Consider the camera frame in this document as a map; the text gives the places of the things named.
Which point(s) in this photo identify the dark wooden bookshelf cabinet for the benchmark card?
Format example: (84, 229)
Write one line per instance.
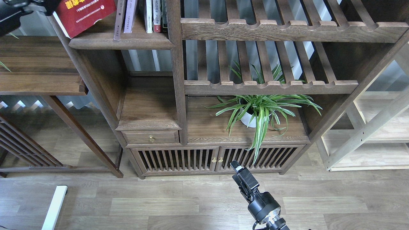
(163, 84)

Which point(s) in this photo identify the red white upright book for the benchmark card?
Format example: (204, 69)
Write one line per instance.
(157, 16)

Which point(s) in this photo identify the dark maroon book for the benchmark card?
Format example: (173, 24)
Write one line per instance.
(121, 8)

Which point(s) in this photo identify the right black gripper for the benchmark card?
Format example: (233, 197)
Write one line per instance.
(260, 204)

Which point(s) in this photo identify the white table leg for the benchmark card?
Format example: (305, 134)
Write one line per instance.
(55, 207)

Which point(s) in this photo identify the black upright book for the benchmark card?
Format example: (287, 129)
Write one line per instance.
(164, 17)

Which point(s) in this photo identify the brass drawer knob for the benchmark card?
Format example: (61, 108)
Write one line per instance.
(151, 139)

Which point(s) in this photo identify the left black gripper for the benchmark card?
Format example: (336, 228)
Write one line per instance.
(12, 10)

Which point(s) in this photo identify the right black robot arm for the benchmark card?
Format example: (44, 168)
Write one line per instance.
(272, 223)

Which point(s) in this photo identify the white lavender book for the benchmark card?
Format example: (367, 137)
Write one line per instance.
(130, 15)

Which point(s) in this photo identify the white plant pot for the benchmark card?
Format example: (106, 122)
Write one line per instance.
(246, 118)

